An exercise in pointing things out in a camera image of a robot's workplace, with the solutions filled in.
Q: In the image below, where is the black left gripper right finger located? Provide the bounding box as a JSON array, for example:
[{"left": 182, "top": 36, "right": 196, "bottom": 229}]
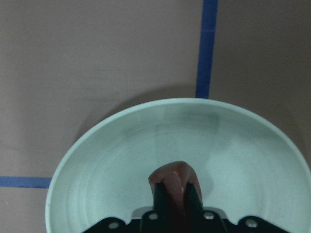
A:
[{"left": 186, "top": 183, "right": 286, "bottom": 233}]

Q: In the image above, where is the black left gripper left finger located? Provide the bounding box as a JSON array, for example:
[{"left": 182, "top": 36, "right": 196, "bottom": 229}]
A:
[{"left": 85, "top": 183, "right": 168, "bottom": 233}]

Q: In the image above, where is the brown bun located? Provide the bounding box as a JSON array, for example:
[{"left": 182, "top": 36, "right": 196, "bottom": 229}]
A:
[{"left": 148, "top": 161, "right": 202, "bottom": 233}]

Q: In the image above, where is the light green plate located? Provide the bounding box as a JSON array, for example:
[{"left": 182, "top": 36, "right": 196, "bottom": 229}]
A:
[{"left": 45, "top": 98, "right": 311, "bottom": 233}]

